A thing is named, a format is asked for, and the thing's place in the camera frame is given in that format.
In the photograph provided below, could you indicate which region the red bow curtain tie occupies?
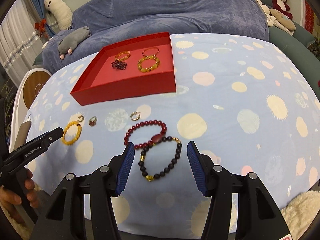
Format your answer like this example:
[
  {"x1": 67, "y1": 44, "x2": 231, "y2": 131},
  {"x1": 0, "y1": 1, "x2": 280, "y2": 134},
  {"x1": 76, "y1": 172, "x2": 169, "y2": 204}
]
[{"x1": 34, "y1": 18, "x2": 48, "y2": 38}]

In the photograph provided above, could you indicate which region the yellow-green stone bracelet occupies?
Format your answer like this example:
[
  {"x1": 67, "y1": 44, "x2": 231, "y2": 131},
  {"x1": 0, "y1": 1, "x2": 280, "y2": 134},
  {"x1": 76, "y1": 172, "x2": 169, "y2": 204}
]
[{"x1": 137, "y1": 56, "x2": 161, "y2": 73}]

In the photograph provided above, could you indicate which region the rose gold bangle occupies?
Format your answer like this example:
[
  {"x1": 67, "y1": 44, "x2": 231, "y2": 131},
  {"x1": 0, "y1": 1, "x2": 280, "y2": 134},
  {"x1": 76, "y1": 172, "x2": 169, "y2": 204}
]
[{"x1": 142, "y1": 47, "x2": 159, "y2": 57}]

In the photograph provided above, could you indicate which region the red cardboard box tray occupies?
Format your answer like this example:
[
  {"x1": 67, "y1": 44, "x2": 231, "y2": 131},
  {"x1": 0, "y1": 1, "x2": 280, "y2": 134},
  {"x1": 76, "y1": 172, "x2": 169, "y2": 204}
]
[{"x1": 70, "y1": 32, "x2": 176, "y2": 106}]

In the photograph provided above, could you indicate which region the gold ring red stone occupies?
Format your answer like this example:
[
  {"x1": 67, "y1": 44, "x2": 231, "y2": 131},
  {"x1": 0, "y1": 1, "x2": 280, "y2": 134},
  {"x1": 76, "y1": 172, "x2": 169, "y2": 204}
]
[{"x1": 88, "y1": 116, "x2": 97, "y2": 127}]

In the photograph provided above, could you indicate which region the planet print bed sheet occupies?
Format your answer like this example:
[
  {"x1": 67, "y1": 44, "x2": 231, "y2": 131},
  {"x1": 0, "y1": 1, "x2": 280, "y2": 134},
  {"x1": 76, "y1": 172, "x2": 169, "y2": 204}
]
[{"x1": 25, "y1": 34, "x2": 319, "y2": 238}]

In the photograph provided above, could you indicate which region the white sheep plush toy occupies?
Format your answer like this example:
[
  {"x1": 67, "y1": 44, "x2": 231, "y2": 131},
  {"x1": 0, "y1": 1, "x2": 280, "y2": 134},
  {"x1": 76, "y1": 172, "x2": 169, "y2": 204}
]
[{"x1": 44, "y1": 0, "x2": 73, "y2": 30}]

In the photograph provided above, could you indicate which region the green bed frame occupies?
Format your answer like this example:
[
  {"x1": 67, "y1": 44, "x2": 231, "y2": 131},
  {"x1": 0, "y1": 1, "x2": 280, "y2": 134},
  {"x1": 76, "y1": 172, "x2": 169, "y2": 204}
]
[{"x1": 232, "y1": 0, "x2": 320, "y2": 93}]

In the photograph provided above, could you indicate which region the grey mole plush toy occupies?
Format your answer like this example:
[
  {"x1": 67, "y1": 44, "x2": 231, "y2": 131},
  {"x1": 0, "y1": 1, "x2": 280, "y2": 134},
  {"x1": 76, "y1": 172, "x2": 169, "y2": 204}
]
[{"x1": 58, "y1": 26, "x2": 91, "y2": 60}]

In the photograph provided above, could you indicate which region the purple bead bracelet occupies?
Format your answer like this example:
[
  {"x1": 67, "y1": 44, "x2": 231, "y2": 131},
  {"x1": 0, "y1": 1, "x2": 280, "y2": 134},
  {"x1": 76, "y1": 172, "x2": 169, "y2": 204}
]
[{"x1": 111, "y1": 59, "x2": 128, "y2": 71}]

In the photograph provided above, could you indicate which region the white sheer curtain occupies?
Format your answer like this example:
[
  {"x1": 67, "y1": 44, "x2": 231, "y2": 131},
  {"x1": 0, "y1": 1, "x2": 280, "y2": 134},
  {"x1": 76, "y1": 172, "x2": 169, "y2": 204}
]
[{"x1": 1, "y1": 0, "x2": 44, "y2": 86}]

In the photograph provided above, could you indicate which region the person's left hand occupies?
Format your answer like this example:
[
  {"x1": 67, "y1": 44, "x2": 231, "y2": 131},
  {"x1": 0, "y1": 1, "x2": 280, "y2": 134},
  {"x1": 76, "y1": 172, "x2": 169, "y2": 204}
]
[{"x1": 1, "y1": 169, "x2": 39, "y2": 224}]

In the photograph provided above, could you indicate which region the gold hoop earring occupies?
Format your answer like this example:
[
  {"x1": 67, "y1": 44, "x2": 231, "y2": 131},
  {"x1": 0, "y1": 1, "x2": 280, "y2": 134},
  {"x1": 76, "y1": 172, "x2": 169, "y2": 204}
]
[
  {"x1": 130, "y1": 111, "x2": 140, "y2": 121},
  {"x1": 76, "y1": 115, "x2": 84, "y2": 123}
]

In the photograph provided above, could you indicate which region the cream fluffy rug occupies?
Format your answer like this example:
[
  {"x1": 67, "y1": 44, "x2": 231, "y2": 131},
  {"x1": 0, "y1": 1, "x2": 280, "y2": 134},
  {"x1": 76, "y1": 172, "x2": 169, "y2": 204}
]
[{"x1": 281, "y1": 191, "x2": 320, "y2": 239}]

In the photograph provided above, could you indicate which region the orange bead bracelet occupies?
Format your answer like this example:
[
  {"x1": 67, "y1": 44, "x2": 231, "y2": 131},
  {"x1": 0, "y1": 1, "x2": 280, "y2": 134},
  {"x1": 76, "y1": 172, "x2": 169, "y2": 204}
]
[{"x1": 61, "y1": 120, "x2": 83, "y2": 146}]

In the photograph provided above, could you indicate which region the dark red bead bracelet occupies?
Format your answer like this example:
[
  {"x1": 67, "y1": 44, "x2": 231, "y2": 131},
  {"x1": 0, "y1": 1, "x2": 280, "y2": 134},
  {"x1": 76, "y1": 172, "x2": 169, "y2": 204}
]
[{"x1": 123, "y1": 120, "x2": 168, "y2": 150}]

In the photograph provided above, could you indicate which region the beige plush toy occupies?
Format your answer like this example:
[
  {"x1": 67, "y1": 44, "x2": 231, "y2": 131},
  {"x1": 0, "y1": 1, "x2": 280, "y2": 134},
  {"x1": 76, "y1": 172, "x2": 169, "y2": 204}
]
[{"x1": 257, "y1": 0, "x2": 296, "y2": 36}]

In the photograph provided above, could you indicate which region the red decorative hanging banner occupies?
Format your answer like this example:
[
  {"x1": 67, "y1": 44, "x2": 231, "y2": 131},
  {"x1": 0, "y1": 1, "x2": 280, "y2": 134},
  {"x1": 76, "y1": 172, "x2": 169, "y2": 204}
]
[{"x1": 304, "y1": 0, "x2": 314, "y2": 34}]

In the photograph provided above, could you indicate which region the blue-grey velvet blanket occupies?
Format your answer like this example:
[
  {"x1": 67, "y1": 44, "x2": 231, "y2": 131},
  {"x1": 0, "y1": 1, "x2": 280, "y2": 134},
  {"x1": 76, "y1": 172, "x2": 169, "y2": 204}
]
[{"x1": 42, "y1": 0, "x2": 269, "y2": 73}]

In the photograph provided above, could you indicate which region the round wooden side table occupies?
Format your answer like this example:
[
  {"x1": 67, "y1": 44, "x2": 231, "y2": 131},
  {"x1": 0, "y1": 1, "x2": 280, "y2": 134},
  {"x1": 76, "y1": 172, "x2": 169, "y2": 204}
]
[{"x1": 10, "y1": 68, "x2": 52, "y2": 142}]

